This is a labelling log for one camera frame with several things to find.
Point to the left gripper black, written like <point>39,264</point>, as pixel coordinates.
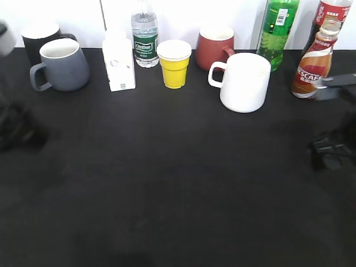
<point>20,129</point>

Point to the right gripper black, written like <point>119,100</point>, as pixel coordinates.
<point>334,149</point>

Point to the Nescafe coffee bottle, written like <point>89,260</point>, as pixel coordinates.
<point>317,61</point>

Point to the grey ceramic mug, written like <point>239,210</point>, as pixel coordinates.
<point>63,67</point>

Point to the white ceramic mug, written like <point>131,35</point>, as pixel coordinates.
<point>243,81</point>

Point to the green sprite bottle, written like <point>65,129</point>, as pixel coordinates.
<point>277,22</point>

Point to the black ceramic mug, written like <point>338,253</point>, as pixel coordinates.
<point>38,34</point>

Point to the red ceramic mug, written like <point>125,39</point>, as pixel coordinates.
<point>214,43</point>

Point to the cola bottle red label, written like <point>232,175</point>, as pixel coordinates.
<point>335,9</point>

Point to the white carton box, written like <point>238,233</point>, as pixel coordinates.
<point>119,61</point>

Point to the yellow plastic cup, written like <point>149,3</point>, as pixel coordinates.
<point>174,56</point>

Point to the clear water bottle green label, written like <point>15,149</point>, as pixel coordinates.
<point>145,34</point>

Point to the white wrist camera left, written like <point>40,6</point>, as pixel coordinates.
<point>7,40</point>

